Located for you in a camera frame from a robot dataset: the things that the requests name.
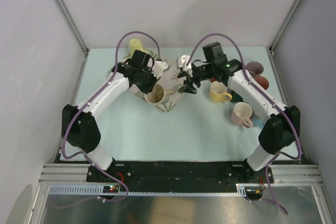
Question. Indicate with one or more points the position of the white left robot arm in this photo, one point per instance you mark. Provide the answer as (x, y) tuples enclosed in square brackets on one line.
[(79, 125)]

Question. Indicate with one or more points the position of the purple mug black handle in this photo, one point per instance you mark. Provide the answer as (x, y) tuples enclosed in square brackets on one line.
[(255, 68)]

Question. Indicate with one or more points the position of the leaf pattern serving tray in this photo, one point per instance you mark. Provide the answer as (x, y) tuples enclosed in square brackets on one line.
[(170, 82)]

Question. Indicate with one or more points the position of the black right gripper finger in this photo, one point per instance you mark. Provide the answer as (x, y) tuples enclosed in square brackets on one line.
[(182, 73), (187, 87)]

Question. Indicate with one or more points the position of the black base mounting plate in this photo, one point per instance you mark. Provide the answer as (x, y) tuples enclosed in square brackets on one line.
[(180, 177)]

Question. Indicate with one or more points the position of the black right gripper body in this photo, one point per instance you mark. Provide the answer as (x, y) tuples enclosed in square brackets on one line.
[(202, 73)]

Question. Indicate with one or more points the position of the pale yellow green mug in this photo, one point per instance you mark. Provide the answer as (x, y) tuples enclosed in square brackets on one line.
[(135, 44)]

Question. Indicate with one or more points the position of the dark green mug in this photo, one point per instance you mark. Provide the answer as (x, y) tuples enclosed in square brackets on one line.
[(236, 97)]

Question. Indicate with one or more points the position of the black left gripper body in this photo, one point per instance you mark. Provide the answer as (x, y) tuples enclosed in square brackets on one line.
[(147, 80)]

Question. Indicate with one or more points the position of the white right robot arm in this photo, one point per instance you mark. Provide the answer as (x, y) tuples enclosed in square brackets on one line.
[(281, 122)]

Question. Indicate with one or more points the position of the pink octagonal mug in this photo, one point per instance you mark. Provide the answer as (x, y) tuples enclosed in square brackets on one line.
[(241, 115)]

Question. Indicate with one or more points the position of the pink face pattern mug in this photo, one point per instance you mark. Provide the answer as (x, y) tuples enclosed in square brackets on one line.
[(262, 81)]

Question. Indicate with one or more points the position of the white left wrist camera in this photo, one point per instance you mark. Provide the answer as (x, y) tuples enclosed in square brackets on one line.
[(159, 68)]

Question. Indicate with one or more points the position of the blue butterfly mug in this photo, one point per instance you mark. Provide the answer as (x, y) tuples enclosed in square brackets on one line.
[(256, 120)]

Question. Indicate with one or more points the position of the grey slotted cable duct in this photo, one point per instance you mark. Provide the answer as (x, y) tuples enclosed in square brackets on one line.
[(110, 190)]

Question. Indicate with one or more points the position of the beige mug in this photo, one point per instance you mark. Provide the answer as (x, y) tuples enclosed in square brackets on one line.
[(159, 95)]

